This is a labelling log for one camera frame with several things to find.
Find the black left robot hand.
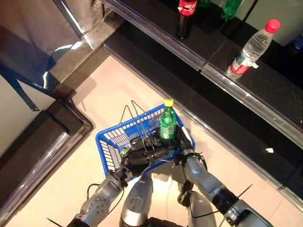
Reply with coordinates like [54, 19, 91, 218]
[122, 146, 178, 177]

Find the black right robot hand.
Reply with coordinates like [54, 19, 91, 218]
[174, 127, 196, 158]

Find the small Pepsi cola bottle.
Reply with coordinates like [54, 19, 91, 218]
[129, 136, 157, 151]

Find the blue plastic shopping basket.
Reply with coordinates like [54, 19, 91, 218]
[95, 100, 196, 181]

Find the white wrist tag strip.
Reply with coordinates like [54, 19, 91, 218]
[180, 126, 191, 141]

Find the silver right robot leg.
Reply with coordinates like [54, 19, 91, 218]
[178, 182, 217, 227]

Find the black glossy display counter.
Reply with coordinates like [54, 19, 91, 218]
[0, 100, 95, 224]

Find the dark stone plinth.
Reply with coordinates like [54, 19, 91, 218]
[45, 13, 126, 100]

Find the clear water bottle red cap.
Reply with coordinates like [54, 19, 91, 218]
[224, 19, 281, 80]

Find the Coca-Cola bottle red label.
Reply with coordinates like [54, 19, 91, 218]
[176, 0, 198, 40]

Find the dark slanted support bar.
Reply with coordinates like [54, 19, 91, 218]
[0, 66, 40, 112]

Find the blue label Pepsi bottle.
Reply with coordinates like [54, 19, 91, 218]
[292, 33, 303, 52]

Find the brown glossy side panel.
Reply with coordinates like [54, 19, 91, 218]
[0, 0, 105, 90]

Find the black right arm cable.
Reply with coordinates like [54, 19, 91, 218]
[181, 163, 214, 219]

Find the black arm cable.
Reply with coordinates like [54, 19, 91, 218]
[181, 163, 214, 219]
[86, 183, 126, 216]

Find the black shelf board clear rail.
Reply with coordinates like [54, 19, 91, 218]
[101, 0, 303, 152]
[103, 22, 303, 211]

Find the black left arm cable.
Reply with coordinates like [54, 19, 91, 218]
[86, 183, 126, 216]

